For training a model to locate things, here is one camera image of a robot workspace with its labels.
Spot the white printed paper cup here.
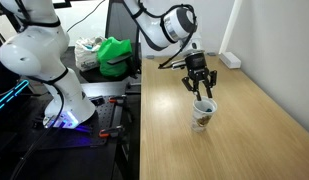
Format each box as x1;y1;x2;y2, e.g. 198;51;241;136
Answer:
191;95;218;133

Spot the orange-handled black clamp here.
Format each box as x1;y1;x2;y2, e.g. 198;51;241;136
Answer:
98;125;125;139
108;95;128;105

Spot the white cable channel strip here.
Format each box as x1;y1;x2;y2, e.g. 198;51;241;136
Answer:
218;0;244;55

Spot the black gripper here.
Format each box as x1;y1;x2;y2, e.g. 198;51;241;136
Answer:
181;49;218;102

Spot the thin black wall cable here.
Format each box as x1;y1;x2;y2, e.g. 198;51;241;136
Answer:
67;0;107;32

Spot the white rectangular box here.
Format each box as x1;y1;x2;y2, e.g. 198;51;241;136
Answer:
219;51;242;70

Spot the green plastic bag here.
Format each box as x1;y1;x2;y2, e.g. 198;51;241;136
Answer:
97;36;133;78

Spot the black frame edge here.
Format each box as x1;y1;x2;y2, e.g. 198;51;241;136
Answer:
52;0;72;10

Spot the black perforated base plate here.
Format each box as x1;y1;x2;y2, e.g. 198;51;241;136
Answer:
25;94;126;150

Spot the white printed plastic bag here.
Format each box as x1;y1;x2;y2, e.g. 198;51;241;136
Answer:
74;35;107;72

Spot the black flat bar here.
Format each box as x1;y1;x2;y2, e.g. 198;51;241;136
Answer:
107;52;133;66

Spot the black base cable bundle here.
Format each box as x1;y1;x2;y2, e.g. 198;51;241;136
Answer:
9;84;66;180

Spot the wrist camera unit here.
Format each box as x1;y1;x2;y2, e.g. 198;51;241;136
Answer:
171;59;189;70

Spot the blue LED light strip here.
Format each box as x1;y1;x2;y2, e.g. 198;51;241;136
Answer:
0;79;30;115

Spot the black upright panel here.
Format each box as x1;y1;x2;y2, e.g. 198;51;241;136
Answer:
104;0;142;76

